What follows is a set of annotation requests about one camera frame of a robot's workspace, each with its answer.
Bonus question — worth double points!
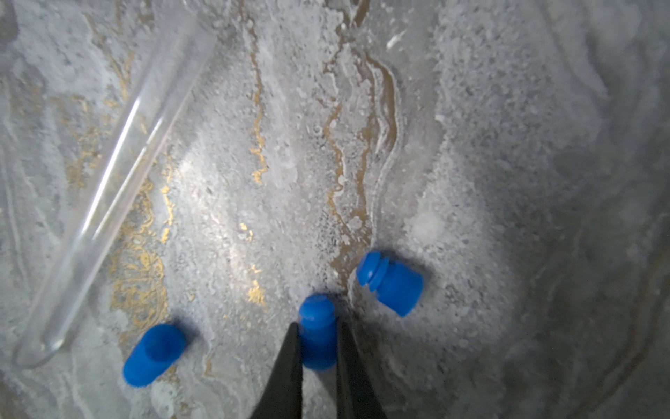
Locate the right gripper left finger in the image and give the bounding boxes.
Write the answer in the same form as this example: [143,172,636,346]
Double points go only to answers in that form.
[251,322,303,419]

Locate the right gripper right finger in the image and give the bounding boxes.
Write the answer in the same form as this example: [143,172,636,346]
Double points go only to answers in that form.
[336,321,387,419]

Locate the blue stopper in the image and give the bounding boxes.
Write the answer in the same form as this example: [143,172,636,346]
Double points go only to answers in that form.
[356,251,424,317]
[122,324,187,388]
[298,294,338,371]

